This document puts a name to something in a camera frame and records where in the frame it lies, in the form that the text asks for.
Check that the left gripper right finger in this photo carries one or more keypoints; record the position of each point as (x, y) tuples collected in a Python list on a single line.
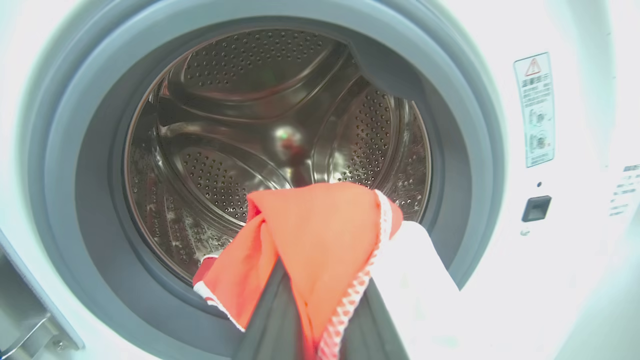
[(375, 335)]

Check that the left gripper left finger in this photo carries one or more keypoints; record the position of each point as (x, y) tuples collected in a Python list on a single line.
[(272, 330)]

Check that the red garment with white trim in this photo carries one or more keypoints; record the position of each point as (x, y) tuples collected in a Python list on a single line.
[(320, 235)]

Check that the dark round washing machine door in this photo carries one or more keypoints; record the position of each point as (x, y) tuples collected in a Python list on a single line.
[(20, 280)]

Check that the black door latch socket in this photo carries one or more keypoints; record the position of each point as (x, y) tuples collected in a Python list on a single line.
[(536, 208)]

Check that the metal door hinge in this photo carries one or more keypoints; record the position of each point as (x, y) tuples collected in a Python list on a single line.
[(35, 341)]

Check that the grey rubber door gasket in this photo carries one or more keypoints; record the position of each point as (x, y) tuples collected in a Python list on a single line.
[(65, 175)]

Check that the white front-load washing machine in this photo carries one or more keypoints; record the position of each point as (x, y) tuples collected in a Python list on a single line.
[(500, 40)]

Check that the steel perforated drum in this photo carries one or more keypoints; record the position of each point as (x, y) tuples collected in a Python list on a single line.
[(225, 125)]

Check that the warning sticker with triangle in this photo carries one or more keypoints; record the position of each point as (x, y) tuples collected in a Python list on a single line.
[(535, 110)]

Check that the printed text sticker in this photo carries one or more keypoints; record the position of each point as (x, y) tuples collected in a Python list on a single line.
[(626, 190)]

